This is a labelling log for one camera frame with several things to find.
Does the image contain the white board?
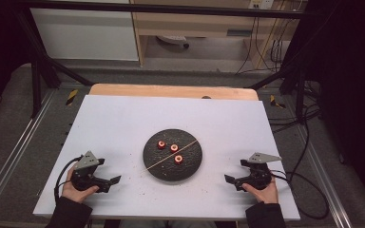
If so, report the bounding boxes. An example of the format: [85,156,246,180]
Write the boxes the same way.
[32,94,301,221]

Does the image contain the black metal frame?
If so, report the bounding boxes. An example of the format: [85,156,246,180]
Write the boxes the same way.
[12,0,322,120]

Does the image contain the wooden table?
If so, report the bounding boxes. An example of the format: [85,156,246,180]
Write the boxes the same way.
[88,83,259,102]

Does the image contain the light wooden desk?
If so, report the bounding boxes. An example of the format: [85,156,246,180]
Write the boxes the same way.
[129,0,305,69]

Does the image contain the person's right hand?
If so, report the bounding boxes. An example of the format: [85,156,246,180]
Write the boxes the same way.
[241,175,279,205]

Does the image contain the person's left hand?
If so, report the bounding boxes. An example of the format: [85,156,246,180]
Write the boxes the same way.
[61,165,100,204]

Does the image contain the right hand-held gripper black cable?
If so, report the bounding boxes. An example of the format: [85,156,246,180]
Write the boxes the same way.
[269,104,330,220]

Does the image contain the yellow black tape strip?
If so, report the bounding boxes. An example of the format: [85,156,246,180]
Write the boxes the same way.
[65,88,79,106]
[269,94,286,109]

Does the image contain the black floor cables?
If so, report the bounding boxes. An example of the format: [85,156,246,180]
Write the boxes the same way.
[267,79,321,134]

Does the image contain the thin bamboo skewer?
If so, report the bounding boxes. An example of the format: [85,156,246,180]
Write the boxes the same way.
[144,139,200,172]

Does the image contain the white cabinet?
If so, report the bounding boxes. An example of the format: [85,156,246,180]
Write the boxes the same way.
[29,8,140,62]

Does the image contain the grey chair base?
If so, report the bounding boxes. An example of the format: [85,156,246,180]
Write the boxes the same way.
[156,34,190,50]

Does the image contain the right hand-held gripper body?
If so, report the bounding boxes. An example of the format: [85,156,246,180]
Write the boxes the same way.
[240,152,283,191]

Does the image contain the hand-held gripper black cable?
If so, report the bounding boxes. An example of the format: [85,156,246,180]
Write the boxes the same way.
[53,155,84,203]
[269,104,330,220]

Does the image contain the left hand-held gripper black cable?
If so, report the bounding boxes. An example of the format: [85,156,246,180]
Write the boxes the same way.
[53,155,84,203]

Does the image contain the aluminium rail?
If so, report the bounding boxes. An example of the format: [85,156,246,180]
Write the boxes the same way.
[294,126,353,228]
[0,89,56,210]

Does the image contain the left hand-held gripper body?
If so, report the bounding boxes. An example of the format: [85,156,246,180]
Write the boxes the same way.
[70,150,106,193]

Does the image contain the round black stone plate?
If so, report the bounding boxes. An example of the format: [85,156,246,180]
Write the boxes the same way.
[143,128,203,182]

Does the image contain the white power strip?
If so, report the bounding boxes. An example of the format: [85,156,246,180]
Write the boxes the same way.
[248,0,275,10]

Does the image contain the hanging black cables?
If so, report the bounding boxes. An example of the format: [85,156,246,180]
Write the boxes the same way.
[236,15,286,75]

